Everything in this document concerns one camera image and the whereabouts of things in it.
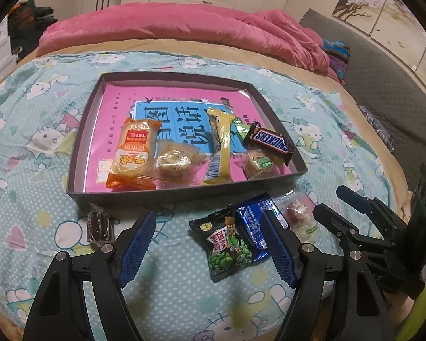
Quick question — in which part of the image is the clear red candy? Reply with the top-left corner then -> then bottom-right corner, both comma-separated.
275,190 -> 319,243

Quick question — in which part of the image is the brown chocolate cake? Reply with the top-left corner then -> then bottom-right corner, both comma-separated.
87,203 -> 114,246

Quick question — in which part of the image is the blue Oreo cookie pack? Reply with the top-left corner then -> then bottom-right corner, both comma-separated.
232,193 -> 289,263

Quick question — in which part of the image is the black green peas packet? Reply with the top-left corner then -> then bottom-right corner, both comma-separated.
189,207 -> 252,283

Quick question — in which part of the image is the green label wrapped cake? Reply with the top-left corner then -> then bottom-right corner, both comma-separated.
242,148 -> 283,180

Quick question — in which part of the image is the Snickers bar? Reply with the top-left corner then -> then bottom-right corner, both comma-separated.
242,122 -> 295,166

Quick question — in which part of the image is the yellow wafer bar pack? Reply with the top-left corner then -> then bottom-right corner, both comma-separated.
204,108 -> 235,184

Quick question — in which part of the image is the grey padded headboard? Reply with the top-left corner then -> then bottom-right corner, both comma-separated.
300,9 -> 426,190

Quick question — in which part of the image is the orange rice cracker pack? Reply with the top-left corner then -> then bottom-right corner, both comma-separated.
105,118 -> 162,191

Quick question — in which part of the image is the colourful striped pillow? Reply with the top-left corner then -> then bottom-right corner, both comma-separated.
323,39 -> 351,81

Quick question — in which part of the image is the clear wrapped round pastry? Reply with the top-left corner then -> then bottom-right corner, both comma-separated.
154,139 -> 206,184

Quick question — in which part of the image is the dark cardboard box tray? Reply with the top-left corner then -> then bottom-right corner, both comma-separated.
67,72 -> 308,207

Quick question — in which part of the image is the Hello Kitty teal sheet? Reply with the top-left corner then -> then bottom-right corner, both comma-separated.
0,51 -> 396,340

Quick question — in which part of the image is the pink blue picture book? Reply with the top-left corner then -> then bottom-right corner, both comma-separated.
83,81 -> 273,192

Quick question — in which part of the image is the pink quilt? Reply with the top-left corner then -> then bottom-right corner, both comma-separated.
37,2 -> 339,80

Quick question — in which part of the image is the black orange bag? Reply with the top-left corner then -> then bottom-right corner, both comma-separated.
7,0 -> 57,60

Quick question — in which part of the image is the tree landscape wall painting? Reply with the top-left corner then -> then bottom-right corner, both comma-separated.
332,0 -> 426,87

